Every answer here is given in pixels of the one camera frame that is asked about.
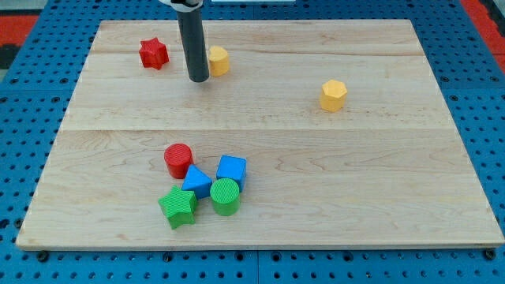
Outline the wooden board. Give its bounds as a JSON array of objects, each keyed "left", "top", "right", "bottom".
[{"left": 16, "top": 20, "right": 504, "bottom": 251}]

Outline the green cylinder block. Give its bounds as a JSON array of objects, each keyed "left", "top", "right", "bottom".
[{"left": 210, "top": 178, "right": 241, "bottom": 216}]

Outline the blue cube block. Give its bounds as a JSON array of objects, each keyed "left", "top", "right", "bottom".
[{"left": 216, "top": 155, "right": 247, "bottom": 192}]

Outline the red star block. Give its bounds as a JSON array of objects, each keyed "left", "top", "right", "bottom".
[{"left": 139, "top": 37, "right": 170, "bottom": 70}]

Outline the yellow hexagon block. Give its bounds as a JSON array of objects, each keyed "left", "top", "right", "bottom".
[{"left": 320, "top": 80, "right": 347, "bottom": 112}]

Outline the green star block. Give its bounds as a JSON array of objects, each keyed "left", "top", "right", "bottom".
[{"left": 158, "top": 185, "right": 198, "bottom": 230}]

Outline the yellow heart block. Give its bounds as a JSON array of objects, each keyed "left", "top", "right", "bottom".
[{"left": 208, "top": 46, "right": 230, "bottom": 77}]

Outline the blue triangle block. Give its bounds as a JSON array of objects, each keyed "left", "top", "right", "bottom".
[{"left": 181, "top": 165, "right": 212, "bottom": 200}]

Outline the red cylinder block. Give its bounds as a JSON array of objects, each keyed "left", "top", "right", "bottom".
[{"left": 164, "top": 144, "right": 193, "bottom": 179}]

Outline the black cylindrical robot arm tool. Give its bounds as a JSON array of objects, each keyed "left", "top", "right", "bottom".
[{"left": 160, "top": 0, "right": 209, "bottom": 83}]

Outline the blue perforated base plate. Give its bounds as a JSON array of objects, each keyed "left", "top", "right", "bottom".
[{"left": 1, "top": 1, "right": 504, "bottom": 283}]

